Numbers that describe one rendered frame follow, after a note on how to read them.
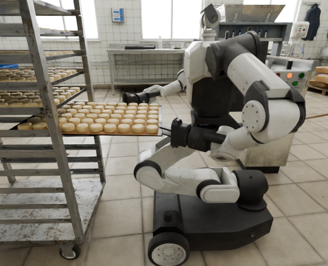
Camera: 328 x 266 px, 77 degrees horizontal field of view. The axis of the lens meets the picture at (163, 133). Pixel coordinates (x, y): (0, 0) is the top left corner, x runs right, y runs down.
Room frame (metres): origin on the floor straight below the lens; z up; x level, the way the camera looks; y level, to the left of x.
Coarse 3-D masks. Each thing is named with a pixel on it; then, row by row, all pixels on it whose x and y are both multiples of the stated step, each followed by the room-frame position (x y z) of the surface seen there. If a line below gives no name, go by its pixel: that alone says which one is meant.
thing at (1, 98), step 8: (56, 88) 1.07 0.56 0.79; (64, 88) 1.07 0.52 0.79; (72, 88) 1.07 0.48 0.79; (0, 96) 0.91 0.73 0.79; (8, 96) 0.90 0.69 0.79; (16, 96) 0.90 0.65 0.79; (24, 96) 0.90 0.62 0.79; (32, 96) 0.90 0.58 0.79; (40, 96) 0.94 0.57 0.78; (56, 96) 0.90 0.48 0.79; (64, 96) 0.91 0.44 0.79; (0, 104) 0.77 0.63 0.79; (8, 104) 0.81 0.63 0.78; (16, 104) 0.77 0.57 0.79; (24, 104) 0.77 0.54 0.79; (32, 104) 0.77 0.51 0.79; (40, 104) 0.77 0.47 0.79; (56, 104) 0.82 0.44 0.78
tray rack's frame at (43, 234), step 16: (0, 144) 1.13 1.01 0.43; (80, 192) 1.03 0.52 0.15; (96, 192) 1.03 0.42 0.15; (64, 208) 0.89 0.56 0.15; (80, 208) 0.89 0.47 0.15; (0, 224) 0.78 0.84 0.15; (16, 224) 0.78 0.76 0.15; (32, 224) 0.78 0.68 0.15; (48, 224) 0.78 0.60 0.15; (64, 224) 0.78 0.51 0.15; (0, 240) 0.69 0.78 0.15; (16, 240) 0.69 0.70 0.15; (32, 240) 0.69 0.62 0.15; (48, 240) 0.69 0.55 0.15; (64, 240) 0.69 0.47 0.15; (64, 256) 0.68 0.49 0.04
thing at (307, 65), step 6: (276, 60) 1.83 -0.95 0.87; (282, 60) 1.74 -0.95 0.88; (288, 60) 1.66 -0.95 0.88; (294, 60) 1.58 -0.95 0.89; (300, 60) 1.52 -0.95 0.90; (306, 60) 1.46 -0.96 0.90; (294, 66) 1.57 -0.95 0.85; (300, 66) 1.50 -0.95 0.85; (306, 66) 1.44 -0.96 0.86; (312, 66) 1.39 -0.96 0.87
